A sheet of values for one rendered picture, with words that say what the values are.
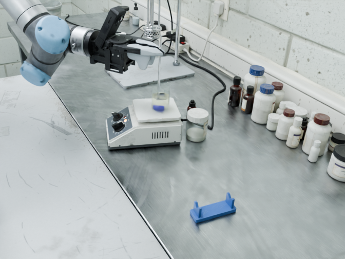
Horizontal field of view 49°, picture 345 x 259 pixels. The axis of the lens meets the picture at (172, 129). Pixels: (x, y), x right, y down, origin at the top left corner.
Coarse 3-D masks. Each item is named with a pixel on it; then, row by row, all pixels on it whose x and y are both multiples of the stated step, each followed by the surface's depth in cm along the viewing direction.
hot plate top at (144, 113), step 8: (136, 104) 106; (144, 104) 106; (136, 112) 102; (144, 112) 103; (152, 112) 103; (168, 112) 103; (176, 112) 103; (144, 120) 99; (152, 120) 100; (160, 120) 100; (168, 120) 101
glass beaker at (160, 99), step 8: (152, 88) 100; (160, 88) 104; (168, 88) 100; (152, 96) 101; (160, 96) 100; (168, 96) 101; (152, 104) 103; (160, 104) 101; (168, 104) 103; (160, 112) 103
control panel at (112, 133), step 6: (126, 108) 109; (126, 114) 107; (108, 120) 109; (120, 120) 106; (126, 120) 104; (108, 126) 106; (126, 126) 102; (108, 132) 104; (114, 132) 102; (120, 132) 101
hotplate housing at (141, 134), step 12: (132, 108) 108; (132, 120) 103; (180, 120) 104; (132, 132) 100; (144, 132) 101; (156, 132) 102; (168, 132) 102; (180, 132) 103; (108, 144) 101; (120, 144) 101; (132, 144) 102; (144, 144) 103; (156, 144) 104; (168, 144) 105
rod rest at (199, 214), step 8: (224, 200) 86; (232, 200) 82; (200, 208) 80; (208, 208) 83; (216, 208) 84; (224, 208) 84; (232, 208) 84; (192, 216) 82; (200, 216) 81; (208, 216) 81; (216, 216) 82
